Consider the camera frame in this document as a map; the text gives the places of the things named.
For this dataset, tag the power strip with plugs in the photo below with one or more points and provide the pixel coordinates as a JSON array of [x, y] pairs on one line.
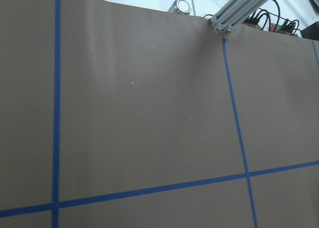
[[264, 20]]

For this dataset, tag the aluminium frame post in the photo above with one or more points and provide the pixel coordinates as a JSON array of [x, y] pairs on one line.
[[233, 13]]

